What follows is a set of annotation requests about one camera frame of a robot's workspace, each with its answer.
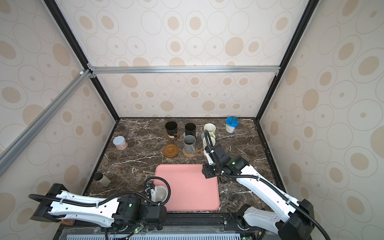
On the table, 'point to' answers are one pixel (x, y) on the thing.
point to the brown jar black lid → (68, 222)
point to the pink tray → (190, 190)
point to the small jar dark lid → (99, 177)
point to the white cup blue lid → (231, 122)
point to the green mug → (211, 128)
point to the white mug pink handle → (213, 140)
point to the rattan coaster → (190, 155)
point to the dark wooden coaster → (171, 139)
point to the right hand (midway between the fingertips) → (206, 170)
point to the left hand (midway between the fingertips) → (166, 213)
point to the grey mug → (189, 141)
